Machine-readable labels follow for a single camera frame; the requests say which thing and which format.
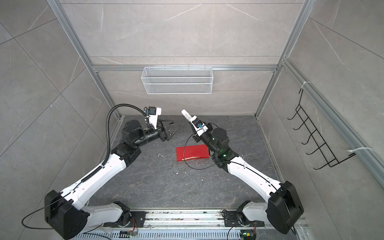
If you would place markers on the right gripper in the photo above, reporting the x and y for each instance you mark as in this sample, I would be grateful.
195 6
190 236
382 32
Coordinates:
197 138

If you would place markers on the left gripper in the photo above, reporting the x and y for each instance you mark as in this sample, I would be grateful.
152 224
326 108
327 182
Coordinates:
164 134

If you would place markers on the red envelope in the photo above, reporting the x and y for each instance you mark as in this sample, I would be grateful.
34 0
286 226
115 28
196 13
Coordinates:
192 153

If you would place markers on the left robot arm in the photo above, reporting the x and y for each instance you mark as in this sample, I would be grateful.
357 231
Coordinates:
67 213

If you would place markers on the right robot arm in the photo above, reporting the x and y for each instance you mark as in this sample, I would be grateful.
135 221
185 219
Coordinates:
282 208

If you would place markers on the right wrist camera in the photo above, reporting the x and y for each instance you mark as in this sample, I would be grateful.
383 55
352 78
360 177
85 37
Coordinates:
198 126

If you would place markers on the white wire mesh basket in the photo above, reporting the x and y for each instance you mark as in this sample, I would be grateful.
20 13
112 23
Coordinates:
177 80

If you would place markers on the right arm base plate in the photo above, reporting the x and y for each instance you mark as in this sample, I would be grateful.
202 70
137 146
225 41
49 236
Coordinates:
233 219

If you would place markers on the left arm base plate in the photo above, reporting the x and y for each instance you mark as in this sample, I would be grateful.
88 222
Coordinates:
133 219

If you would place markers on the grey slotted cable duct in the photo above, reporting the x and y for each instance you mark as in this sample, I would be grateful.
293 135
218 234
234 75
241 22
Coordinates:
162 235

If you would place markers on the black wire hook rack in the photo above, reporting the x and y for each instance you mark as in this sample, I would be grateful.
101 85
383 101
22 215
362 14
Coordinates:
316 137

